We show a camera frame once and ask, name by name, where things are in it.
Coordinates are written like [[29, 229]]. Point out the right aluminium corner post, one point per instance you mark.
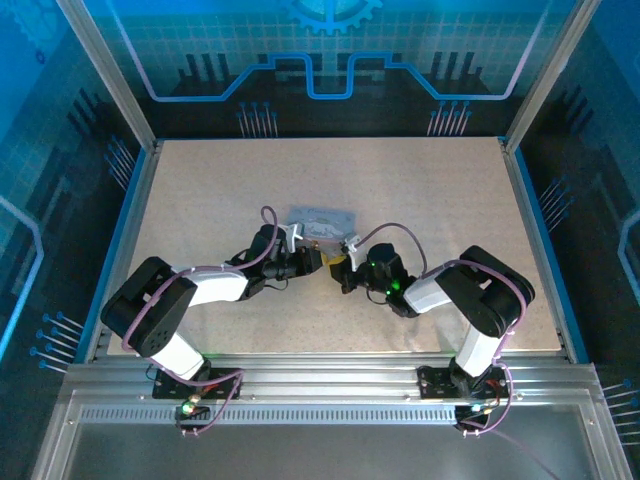
[[555, 65]]

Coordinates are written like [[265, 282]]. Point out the pastel cartoon tin box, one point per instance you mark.
[[325, 222]]

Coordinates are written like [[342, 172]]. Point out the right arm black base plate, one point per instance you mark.
[[435, 385]]

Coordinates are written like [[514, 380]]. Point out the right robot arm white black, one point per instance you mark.
[[485, 295]]

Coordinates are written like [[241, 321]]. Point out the left aluminium corner post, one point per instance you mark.
[[107, 75]]

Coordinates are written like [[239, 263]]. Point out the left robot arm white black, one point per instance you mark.
[[220, 287]]

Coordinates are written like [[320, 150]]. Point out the left aluminium side rail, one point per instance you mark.
[[135, 225]]

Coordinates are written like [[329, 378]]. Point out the right aluminium side rail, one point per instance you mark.
[[535, 235]]

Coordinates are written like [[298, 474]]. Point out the aluminium side rail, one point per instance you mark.
[[535, 235], [135, 225]]

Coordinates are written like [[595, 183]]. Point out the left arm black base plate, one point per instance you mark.
[[225, 382]]

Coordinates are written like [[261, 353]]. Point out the aluminium corner post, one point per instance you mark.
[[107, 75], [555, 65]]

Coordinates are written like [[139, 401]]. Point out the aluminium front rail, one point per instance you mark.
[[330, 372]]

